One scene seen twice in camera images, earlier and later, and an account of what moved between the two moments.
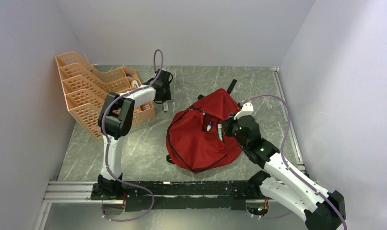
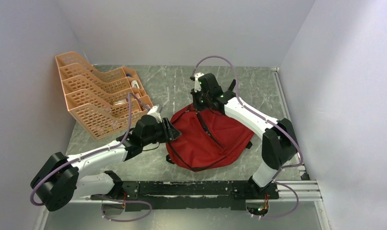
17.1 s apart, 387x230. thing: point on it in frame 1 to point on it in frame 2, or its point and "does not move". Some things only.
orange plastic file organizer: x=86 y=88 does not move
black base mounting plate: x=185 y=195 does not move
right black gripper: x=227 y=124 to x=196 y=106
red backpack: x=195 y=136 does not move
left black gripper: x=168 y=96 to x=169 y=132
